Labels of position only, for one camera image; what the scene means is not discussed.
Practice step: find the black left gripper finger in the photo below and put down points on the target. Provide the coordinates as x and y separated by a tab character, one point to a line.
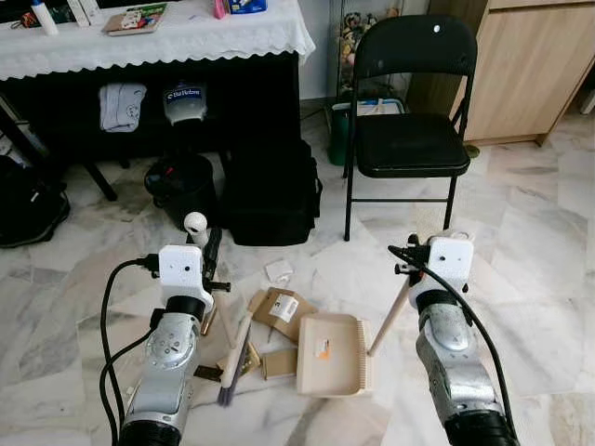
213	246

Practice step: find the wooden broom with white knob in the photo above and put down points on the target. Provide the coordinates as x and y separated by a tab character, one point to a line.
234	367

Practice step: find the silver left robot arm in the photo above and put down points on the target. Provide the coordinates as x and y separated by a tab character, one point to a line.
167	362

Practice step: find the small gold cylinder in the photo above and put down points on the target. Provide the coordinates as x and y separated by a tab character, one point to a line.
205	326

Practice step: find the brown paper bag white label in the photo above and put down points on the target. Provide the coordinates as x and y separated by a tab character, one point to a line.
274	321

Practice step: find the black soft case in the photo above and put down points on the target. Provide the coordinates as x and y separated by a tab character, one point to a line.
270	195

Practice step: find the gold foil wrapper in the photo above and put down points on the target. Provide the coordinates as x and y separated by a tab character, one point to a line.
252	360

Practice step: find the dark flat scrap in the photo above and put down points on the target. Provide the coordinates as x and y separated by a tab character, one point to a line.
208	373

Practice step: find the black folding chair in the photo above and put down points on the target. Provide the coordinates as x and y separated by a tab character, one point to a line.
414	144

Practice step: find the white bag with blue logo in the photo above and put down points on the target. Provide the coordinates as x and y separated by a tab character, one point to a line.
184	104

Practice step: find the green plastic bin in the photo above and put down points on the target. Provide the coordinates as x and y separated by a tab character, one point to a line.
337	135

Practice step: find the black table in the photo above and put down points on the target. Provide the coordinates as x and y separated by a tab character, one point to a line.
251	102

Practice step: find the white grey folded garment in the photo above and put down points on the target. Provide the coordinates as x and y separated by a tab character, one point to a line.
123	107

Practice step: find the black backpack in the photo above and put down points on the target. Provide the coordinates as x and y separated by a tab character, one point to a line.
28	204

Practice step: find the white lace tablecloth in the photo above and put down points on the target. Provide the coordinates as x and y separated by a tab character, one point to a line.
186	42

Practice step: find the display shelf with figurines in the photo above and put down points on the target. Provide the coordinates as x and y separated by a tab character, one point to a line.
349	46

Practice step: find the light wood sideboard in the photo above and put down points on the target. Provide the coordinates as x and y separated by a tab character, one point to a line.
525	65

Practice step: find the small pink container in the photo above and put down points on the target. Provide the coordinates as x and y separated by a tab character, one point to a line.
219	8

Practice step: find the colourful paperback book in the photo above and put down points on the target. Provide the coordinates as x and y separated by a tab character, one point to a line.
135	19

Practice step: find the blue flat box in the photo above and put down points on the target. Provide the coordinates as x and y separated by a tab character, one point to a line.
247	6

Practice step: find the white plastic bottle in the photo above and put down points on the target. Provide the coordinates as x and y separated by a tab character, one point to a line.
44	17

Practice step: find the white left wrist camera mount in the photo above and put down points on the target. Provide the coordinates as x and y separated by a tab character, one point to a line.
181	269

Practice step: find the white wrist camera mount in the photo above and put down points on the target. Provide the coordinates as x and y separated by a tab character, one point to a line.
181	269
451	260

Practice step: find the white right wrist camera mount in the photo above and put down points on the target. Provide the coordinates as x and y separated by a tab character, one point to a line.
451	260

